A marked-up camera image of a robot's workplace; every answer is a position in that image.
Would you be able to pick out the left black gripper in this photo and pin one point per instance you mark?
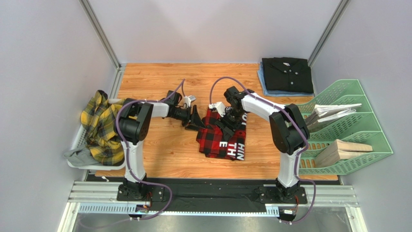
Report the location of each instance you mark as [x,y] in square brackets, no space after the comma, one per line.
[193,122]

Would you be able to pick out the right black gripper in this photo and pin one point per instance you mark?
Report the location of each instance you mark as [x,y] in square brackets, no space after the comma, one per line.
[226,124]

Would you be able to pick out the red black plaid shirt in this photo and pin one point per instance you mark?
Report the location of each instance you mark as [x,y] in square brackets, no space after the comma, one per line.
[212,143]

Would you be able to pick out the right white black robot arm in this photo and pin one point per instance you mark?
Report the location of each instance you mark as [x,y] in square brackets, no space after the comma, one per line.
[288,129]

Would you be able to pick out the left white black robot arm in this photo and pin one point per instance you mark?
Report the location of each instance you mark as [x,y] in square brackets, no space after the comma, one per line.
[132,124]

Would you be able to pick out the white paper stack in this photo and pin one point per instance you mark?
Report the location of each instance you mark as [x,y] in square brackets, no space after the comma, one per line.
[325,114]

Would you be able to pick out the folded blue shirt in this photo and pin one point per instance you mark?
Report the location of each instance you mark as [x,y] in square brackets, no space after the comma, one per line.
[277,93]

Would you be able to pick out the folded black shirt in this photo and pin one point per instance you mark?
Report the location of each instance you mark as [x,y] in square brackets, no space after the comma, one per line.
[287,74]

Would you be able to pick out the yellow plaid shirt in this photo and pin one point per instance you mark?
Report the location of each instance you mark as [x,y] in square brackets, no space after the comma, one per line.
[99,121]

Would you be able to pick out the white plastic basket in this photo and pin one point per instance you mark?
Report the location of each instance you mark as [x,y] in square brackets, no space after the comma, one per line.
[84,144]

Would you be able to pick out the wooden block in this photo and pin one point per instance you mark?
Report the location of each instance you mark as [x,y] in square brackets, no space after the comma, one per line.
[340,150]

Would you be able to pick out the grey shirt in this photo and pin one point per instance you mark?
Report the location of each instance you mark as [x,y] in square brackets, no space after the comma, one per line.
[80,157]

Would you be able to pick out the green file organizer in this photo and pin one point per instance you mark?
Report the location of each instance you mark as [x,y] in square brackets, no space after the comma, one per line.
[360,127]

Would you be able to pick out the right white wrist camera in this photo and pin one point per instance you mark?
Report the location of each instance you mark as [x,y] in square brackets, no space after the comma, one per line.
[218,107]

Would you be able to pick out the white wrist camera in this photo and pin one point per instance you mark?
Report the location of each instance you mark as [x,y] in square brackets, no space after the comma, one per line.
[218,107]
[188,100]

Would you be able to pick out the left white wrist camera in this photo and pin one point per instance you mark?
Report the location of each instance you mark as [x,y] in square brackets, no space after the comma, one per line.
[188,100]

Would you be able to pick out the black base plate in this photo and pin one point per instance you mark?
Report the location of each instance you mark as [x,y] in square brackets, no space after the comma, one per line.
[213,195]

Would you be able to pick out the aluminium rail frame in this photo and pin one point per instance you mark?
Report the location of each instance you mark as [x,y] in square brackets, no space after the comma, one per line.
[99,197]

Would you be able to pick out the left aluminium corner post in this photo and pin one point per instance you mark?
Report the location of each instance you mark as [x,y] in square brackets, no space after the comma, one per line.
[88,9]

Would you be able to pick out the aluminium corner post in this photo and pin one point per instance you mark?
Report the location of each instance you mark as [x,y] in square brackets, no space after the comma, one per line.
[88,9]
[332,23]

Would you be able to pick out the right aluminium corner post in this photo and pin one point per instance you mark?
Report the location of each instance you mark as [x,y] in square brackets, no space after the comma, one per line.
[332,23]

